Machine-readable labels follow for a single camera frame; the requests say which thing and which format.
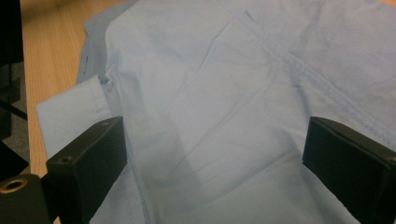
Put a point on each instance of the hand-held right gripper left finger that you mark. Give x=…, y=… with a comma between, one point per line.
x=90, y=165

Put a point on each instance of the light blue shirt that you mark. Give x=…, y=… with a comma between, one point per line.
x=218, y=93

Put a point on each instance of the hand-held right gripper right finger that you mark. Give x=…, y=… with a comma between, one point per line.
x=351, y=168

